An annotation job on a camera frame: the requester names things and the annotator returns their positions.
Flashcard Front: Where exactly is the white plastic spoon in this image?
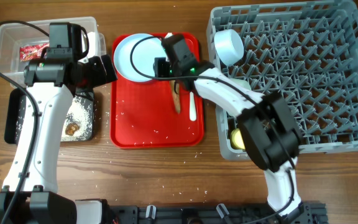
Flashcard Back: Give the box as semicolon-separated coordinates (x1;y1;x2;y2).
189;92;197;121

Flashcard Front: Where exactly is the clear plastic bin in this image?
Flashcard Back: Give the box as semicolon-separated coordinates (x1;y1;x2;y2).
0;16;106;86

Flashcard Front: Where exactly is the light blue plate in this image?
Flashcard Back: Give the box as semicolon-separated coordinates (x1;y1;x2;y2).
113;34;166;83

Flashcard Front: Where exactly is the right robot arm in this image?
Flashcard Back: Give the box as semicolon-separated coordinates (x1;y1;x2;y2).
155;34;301;221

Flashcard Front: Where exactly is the red snack wrapper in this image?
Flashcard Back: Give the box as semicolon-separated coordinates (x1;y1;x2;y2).
19;43;49;62

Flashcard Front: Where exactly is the brown carrot-shaped food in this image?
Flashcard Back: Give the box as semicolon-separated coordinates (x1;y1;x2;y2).
170;80;181;114

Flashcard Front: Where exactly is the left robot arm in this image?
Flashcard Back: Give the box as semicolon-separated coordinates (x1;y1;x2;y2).
0;22;117;223

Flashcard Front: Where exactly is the brown food scrap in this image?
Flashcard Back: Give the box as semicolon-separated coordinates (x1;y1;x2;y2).
65;123;80;136

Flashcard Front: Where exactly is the black plastic tray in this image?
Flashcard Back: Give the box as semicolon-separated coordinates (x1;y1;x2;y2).
4;89;94;144

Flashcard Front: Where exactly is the white rice pile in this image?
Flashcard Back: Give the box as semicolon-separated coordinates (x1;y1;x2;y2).
61;96;94;142

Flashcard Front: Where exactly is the red serving tray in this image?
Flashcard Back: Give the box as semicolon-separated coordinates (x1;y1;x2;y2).
109;32;205;149

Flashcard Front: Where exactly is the grey dishwasher rack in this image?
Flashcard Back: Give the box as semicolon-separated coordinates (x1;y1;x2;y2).
206;1;358;154

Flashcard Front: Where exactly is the mint green bowl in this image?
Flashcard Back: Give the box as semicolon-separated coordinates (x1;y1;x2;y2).
231;78;251;90

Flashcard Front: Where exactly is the light blue bowl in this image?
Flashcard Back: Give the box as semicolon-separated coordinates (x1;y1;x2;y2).
214;29;244;66

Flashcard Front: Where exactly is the yellow plastic cup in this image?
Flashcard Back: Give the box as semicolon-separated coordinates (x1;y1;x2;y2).
230;128;246;150

